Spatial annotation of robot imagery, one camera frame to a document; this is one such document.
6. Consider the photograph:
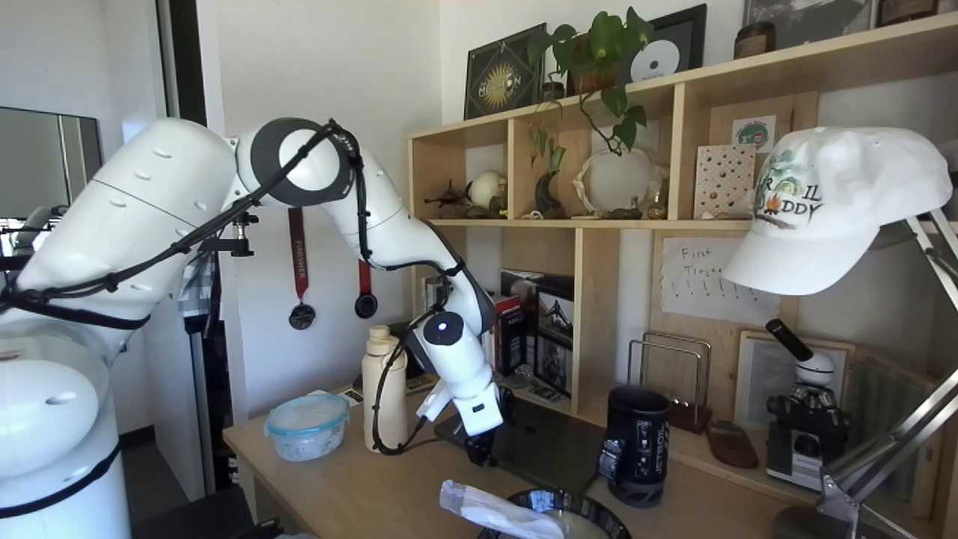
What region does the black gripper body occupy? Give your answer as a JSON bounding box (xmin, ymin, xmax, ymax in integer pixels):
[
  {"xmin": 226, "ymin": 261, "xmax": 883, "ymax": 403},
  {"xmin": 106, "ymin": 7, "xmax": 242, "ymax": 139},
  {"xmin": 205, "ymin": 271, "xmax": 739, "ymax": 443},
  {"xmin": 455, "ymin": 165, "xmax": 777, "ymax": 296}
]
[{"xmin": 462, "ymin": 428, "xmax": 506, "ymax": 472}]

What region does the white plastic wrapper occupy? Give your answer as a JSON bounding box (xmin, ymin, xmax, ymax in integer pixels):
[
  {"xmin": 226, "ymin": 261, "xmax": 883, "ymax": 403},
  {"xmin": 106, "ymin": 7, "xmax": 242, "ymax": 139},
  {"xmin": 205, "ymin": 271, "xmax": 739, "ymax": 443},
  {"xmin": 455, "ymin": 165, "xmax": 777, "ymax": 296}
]
[{"xmin": 437, "ymin": 476, "xmax": 570, "ymax": 539}]

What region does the cream plastic bottle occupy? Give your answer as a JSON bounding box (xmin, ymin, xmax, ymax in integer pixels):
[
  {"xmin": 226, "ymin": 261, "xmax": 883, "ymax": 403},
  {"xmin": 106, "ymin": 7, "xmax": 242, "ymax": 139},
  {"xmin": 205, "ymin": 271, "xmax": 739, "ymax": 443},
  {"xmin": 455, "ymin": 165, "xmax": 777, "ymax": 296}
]
[{"xmin": 361, "ymin": 325, "xmax": 414, "ymax": 460}]

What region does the dark bowl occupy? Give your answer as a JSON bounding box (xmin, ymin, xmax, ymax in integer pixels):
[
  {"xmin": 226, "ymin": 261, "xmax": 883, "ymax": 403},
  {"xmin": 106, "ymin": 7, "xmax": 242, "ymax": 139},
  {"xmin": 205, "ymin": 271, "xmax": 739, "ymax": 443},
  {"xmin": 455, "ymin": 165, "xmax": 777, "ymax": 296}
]
[{"xmin": 503, "ymin": 487, "xmax": 635, "ymax": 539}]

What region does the black framed double photo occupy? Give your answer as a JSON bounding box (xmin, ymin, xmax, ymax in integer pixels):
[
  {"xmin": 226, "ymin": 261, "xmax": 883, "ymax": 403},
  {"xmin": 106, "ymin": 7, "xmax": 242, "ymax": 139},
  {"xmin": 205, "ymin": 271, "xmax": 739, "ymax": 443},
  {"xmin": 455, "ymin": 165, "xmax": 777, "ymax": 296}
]
[{"xmin": 531, "ymin": 274, "xmax": 579, "ymax": 403}]

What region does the black mug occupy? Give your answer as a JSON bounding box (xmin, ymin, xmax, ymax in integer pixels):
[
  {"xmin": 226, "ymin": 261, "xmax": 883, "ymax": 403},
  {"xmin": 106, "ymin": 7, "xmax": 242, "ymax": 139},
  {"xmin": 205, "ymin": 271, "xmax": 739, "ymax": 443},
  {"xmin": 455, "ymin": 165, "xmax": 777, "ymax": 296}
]
[{"xmin": 596, "ymin": 383, "xmax": 678, "ymax": 511}]

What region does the clear container blue lid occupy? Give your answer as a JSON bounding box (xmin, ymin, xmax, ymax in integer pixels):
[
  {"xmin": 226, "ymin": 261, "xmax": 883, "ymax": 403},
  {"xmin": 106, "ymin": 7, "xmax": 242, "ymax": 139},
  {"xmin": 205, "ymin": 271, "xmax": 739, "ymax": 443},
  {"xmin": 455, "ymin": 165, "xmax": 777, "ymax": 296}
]
[{"xmin": 263, "ymin": 388, "xmax": 353, "ymax": 464}]

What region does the wooden shelf unit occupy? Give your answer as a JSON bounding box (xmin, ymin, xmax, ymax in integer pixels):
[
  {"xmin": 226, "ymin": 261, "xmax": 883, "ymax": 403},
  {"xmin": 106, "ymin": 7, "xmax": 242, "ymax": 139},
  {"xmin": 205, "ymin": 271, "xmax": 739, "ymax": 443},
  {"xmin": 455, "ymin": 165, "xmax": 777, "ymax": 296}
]
[{"xmin": 404, "ymin": 10, "xmax": 958, "ymax": 505}]

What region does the brown leather pouch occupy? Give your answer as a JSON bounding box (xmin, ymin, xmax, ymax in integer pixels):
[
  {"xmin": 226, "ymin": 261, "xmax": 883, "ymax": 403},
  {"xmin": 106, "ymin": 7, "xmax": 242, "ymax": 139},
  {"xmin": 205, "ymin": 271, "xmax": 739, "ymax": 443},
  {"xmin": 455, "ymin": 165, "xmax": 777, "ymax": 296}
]
[{"xmin": 703, "ymin": 416, "xmax": 765, "ymax": 472}]

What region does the brown driftwood piece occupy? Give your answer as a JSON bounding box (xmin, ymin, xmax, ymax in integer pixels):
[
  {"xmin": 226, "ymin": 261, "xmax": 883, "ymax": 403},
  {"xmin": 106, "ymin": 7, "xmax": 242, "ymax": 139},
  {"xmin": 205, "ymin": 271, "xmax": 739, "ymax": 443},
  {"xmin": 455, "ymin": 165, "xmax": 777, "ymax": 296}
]
[{"xmin": 422, "ymin": 177, "xmax": 474, "ymax": 220}]

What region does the white round shell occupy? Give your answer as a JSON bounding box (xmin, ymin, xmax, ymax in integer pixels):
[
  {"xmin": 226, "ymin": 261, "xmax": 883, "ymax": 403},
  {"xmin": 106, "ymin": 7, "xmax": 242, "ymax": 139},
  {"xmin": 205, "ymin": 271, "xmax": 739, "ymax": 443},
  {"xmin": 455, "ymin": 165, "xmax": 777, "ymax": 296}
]
[{"xmin": 464, "ymin": 169, "xmax": 513, "ymax": 217}]

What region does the small plant dark vase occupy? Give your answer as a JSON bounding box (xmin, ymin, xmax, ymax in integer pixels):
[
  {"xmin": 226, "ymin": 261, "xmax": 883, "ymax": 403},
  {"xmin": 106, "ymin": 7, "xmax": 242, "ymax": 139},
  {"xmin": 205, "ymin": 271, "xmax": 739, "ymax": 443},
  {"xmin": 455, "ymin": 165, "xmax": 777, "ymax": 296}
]
[{"xmin": 527, "ymin": 133, "xmax": 573, "ymax": 223}]

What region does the sketch paper sheet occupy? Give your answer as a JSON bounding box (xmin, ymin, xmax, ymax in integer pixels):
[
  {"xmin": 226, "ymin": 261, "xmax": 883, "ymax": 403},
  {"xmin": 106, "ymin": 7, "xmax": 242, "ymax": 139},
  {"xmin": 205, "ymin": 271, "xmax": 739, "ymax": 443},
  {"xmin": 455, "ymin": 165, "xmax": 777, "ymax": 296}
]
[{"xmin": 655, "ymin": 234, "xmax": 784, "ymax": 331}]

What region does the black white microscope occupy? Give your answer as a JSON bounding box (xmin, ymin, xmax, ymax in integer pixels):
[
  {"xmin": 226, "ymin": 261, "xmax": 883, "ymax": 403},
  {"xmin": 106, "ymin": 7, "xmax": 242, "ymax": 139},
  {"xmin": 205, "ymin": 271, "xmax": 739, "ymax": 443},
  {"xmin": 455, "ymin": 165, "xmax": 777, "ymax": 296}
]
[{"xmin": 760, "ymin": 314, "xmax": 856, "ymax": 494}]

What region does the dotted card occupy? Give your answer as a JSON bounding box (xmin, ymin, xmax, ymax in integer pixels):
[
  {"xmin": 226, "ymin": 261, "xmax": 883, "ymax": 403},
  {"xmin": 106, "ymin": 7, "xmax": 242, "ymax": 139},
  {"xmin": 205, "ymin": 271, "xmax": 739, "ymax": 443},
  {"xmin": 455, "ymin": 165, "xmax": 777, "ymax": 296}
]
[{"xmin": 691, "ymin": 145, "xmax": 765, "ymax": 223}]

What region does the silver desk lamp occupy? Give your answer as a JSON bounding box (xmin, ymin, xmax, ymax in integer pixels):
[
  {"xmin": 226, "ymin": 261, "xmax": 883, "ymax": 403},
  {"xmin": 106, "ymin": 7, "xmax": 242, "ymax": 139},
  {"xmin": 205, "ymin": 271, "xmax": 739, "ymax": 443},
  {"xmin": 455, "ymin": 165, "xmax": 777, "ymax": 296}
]
[{"xmin": 766, "ymin": 210, "xmax": 958, "ymax": 539}]

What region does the small art card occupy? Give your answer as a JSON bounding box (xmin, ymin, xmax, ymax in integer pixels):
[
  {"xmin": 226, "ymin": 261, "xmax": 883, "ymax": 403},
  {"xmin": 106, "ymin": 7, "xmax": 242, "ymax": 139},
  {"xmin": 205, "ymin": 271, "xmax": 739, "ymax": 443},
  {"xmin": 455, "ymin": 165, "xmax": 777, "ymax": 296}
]
[{"xmin": 730, "ymin": 114, "xmax": 781, "ymax": 154}]

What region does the green trailing plant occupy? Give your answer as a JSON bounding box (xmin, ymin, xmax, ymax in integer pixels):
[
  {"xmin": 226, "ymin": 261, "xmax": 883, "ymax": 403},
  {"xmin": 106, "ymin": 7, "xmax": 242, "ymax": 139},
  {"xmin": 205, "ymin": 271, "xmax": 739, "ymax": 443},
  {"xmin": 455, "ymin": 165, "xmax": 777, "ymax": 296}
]
[{"xmin": 525, "ymin": 7, "xmax": 660, "ymax": 159}]

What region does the white printed baseball cap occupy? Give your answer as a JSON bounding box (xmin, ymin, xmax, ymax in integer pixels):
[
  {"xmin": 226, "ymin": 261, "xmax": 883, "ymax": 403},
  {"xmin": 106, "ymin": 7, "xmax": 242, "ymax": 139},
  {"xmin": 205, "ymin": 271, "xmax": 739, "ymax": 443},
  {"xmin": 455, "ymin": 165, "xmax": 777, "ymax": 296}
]
[{"xmin": 723, "ymin": 123, "xmax": 955, "ymax": 301}]

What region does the gray framed picture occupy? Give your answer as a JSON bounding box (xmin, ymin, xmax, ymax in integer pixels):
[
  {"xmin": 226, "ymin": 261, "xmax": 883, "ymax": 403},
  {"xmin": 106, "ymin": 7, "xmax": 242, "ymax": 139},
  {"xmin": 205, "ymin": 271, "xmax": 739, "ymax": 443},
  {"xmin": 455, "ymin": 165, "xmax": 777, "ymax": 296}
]
[{"xmin": 742, "ymin": 0, "xmax": 877, "ymax": 48}]

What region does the red lanyard black disc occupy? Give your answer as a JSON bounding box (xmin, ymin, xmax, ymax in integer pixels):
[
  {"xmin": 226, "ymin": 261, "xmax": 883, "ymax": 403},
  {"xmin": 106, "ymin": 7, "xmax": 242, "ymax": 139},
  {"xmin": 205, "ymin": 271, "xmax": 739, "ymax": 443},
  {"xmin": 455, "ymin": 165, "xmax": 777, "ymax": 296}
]
[
  {"xmin": 352, "ymin": 261, "xmax": 380, "ymax": 325},
  {"xmin": 284, "ymin": 208, "xmax": 322, "ymax": 332}
]

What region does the metal wire stand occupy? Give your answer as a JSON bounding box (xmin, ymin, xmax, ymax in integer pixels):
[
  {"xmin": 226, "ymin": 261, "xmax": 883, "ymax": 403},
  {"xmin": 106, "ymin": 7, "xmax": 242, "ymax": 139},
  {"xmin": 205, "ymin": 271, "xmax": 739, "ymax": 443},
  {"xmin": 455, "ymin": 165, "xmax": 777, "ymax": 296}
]
[{"xmin": 626, "ymin": 331, "xmax": 717, "ymax": 434}]

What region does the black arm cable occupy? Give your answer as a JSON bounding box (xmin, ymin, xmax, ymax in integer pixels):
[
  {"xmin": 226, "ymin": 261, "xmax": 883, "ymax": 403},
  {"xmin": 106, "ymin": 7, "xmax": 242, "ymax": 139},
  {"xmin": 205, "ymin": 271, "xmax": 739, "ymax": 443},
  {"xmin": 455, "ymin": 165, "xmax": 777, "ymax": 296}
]
[{"xmin": 0, "ymin": 117, "xmax": 470, "ymax": 463}]

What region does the black shadow box frame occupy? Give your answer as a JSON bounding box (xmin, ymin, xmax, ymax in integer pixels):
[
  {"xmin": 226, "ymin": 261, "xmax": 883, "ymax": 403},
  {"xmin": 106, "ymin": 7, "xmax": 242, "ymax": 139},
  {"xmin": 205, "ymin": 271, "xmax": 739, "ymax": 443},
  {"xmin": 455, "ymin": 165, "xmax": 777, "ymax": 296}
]
[{"xmin": 462, "ymin": 25, "xmax": 551, "ymax": 123}]

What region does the black frame with disc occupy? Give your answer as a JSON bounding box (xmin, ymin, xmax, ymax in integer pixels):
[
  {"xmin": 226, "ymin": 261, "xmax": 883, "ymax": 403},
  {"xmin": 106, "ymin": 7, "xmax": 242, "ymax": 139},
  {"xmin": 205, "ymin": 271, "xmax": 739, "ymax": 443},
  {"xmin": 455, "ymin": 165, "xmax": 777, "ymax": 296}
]
[{"xmin": 626, "ymin": 0, "xmax": 709, "ymax": 88}]

